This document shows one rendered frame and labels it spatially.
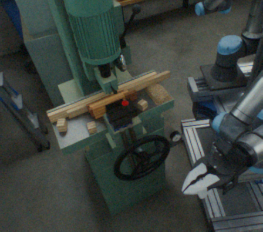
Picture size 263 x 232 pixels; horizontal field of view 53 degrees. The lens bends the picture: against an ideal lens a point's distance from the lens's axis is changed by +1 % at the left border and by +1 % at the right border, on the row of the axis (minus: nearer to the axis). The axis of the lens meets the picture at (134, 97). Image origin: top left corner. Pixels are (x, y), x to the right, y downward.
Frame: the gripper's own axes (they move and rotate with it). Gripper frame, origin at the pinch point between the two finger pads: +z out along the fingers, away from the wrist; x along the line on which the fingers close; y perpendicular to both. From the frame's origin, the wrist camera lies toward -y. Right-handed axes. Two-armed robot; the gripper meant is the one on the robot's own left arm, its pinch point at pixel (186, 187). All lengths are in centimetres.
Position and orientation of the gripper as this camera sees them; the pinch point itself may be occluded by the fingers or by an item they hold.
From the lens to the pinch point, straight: 68.8
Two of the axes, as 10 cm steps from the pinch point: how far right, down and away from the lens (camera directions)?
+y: 1.6, 7.7, 6.1
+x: -5.0, -4.7, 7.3
